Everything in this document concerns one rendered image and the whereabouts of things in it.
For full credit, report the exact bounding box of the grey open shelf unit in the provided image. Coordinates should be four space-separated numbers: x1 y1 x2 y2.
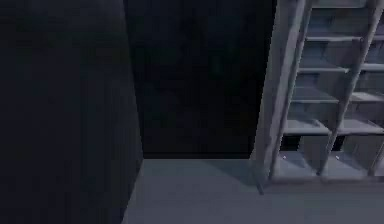
249 0 384 196

